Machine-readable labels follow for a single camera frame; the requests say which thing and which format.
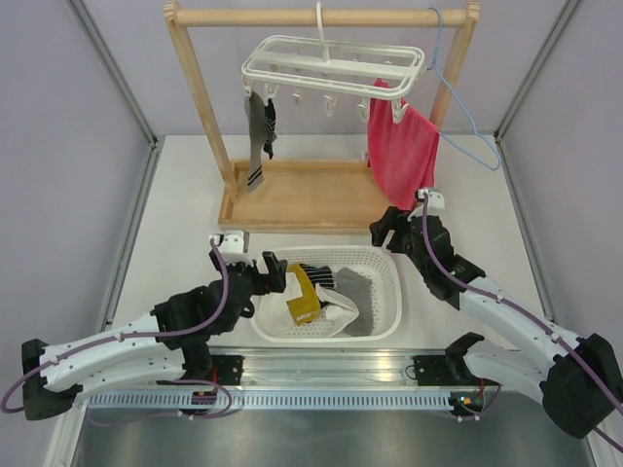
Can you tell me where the yellow bear sock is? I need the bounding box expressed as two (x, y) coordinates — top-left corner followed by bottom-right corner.
(286, 264), (321, 326)

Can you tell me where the black white-striped sock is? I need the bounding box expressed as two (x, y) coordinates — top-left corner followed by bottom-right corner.
(263, 98), (276, 160)
(300, 264), (335, 290)

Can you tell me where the grey striped-cuff sock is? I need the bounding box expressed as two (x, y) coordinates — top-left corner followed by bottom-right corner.
(335, 268), (374, 337)
(245, 91), (267, 193)

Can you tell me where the white sock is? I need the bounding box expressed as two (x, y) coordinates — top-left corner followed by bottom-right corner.
(255, 272), (303, 338)
(315, 284), (360, 338)

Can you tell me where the white plastic clip hanger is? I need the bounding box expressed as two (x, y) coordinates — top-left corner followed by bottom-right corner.
(241, 2), (426, 125)

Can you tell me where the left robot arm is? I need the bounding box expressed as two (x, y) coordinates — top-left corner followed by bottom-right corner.
(20, 250), (287, 421)

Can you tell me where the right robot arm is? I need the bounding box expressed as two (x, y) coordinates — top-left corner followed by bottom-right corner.
(370, 206), (622, 439)

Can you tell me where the white perforated plastic basket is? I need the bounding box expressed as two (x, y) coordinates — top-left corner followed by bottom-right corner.
(251, 245), (402, 344)

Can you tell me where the pink towel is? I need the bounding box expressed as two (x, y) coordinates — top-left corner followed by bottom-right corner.
(367, 99), (440, 210)

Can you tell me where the wooden clothes rack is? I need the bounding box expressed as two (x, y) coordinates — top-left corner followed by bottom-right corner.
(164, 1), (480, 234)

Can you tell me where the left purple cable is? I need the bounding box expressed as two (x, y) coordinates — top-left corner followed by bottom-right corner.
(0, 245), (233, 428)

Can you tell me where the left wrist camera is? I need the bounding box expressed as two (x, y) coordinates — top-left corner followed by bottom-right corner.
(208, 230), (252, 265)

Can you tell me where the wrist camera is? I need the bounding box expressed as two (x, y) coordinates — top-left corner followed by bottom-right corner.
(208, 230), (252, 265)
(412, 188), (446, 216)

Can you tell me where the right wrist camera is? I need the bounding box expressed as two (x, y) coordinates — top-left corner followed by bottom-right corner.
(412, 188), (446, 216)

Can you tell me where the aluminium mounting rail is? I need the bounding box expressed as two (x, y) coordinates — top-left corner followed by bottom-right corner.
(210, 346), (495, 390)

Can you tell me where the white slotted cable duct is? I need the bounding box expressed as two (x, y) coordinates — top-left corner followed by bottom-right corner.
(89, 389), (454, 411)

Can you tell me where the blue wire hanger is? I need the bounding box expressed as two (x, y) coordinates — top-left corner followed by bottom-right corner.
(426, 7), (502, 171)

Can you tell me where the right aluminium frame post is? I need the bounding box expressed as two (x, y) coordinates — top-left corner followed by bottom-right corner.
(494, 0), (585, 142)

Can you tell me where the aluminium frame post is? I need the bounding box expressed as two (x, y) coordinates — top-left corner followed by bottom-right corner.
(494, 0), (585, 142)
(66, 0), (161, 148)

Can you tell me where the left aluminium frame post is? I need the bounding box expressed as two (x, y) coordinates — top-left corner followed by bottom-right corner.
(66, 0), (161, 148)

